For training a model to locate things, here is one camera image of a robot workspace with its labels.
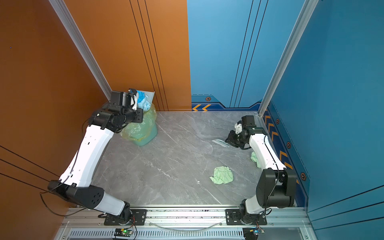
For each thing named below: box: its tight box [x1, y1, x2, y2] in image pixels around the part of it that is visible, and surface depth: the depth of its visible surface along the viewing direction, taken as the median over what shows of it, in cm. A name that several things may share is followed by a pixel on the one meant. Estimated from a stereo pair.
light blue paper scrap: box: [138, 98, 151, 111], surface depth 75 cm
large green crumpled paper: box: [209, 166, 234, 185], surface depth 87 cm
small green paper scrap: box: [250, 151, 262, 168], surface depth 93 cm
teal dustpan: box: [128, 88, 155, 112], surface depth 75 cm
